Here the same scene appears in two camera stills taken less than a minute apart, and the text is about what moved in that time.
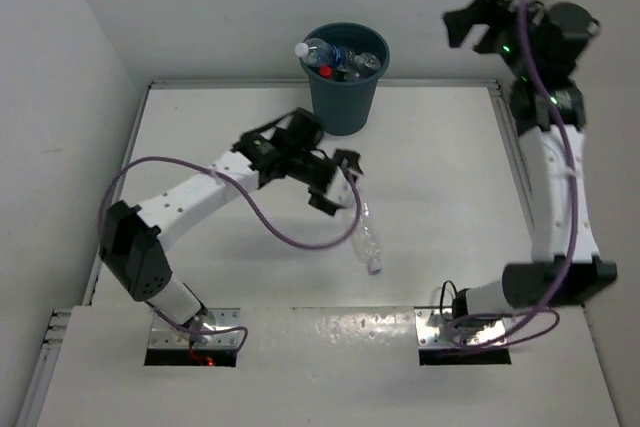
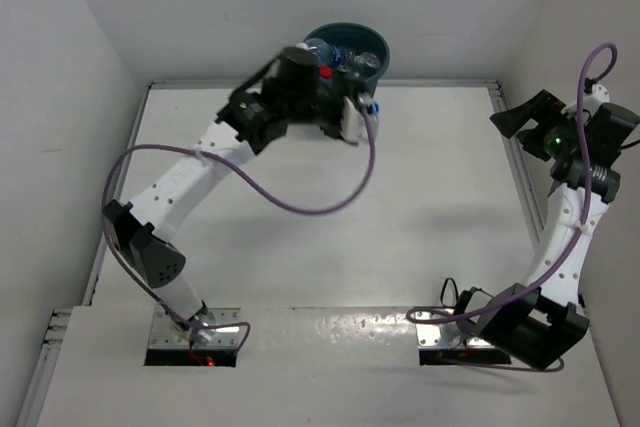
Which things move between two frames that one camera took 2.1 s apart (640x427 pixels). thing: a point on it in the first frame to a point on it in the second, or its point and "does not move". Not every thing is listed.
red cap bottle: [325, 71] does not move
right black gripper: [485, 9] to [545, 109]
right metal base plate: [438, 328] does not move
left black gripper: [347, 159] to [340, 87]
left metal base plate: [217, 328] does not move
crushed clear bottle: [366, 242] to [375, 116]
